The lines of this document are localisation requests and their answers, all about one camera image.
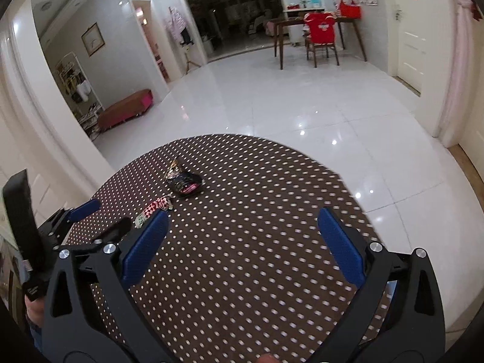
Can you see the white shoe rack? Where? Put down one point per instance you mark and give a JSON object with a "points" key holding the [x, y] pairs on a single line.
{"points": [[77, 90]]}

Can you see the brown bench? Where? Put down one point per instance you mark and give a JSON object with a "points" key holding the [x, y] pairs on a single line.
{"points": [[124, 107]]}

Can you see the wooden dining table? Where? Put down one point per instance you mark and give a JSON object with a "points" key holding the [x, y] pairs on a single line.
{"points": [[287, 24]]}

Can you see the hanging pink coat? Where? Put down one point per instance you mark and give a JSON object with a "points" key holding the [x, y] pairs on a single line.
{"points": [[175, 22]]}

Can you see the tripod stand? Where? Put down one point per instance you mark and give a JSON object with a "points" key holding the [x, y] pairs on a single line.
{"points": [[188, 58]]}

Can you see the red bag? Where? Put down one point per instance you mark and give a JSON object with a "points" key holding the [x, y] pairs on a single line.
{"points": [[349, 7]]}

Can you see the person's left hand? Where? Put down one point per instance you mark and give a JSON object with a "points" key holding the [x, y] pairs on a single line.
{"points": [[34, 310]]}

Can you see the white door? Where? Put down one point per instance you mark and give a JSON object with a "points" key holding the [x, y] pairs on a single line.
{"points": [[410, 34]]}

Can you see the chair with red cover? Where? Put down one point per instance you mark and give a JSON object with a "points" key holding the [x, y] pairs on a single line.
{"points": [[320, 26]]}

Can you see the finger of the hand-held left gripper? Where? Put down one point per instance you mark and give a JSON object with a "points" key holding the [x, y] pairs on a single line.
{"points": [[109, 232], [86, 210]]}

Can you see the black wrapper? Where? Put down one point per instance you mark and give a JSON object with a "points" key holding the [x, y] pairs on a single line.
{"points": [[185, 185]]}

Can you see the red curtain bow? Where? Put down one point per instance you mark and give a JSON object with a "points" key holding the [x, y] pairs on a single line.
{"points": [[475, 7]]}

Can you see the pink curtain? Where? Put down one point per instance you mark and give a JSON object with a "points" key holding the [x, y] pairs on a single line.
{"points": [[461, 75]]}

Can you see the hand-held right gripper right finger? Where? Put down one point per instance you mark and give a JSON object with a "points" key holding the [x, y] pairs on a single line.
{"points": [[340, 249]]}

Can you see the person's right hand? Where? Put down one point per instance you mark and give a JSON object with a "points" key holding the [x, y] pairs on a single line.
{"points": [[267, 358]]}

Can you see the brown patterned tablecloth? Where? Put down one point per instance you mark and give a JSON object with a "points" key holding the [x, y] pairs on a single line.
{"points": [[245, 272]]}

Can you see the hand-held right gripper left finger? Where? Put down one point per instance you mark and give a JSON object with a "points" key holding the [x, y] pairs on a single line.
{"points": [[145, 249]]}

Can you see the white cabinet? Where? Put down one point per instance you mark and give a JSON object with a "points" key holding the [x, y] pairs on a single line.
{"points": [[295, 32]]}

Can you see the framed picture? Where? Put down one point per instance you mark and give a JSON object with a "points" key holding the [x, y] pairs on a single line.
{"points": [[92, 39]]}

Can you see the red white checkered wrapper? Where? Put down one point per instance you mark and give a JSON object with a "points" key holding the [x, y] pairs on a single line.
{"points": [[155, 207]]}

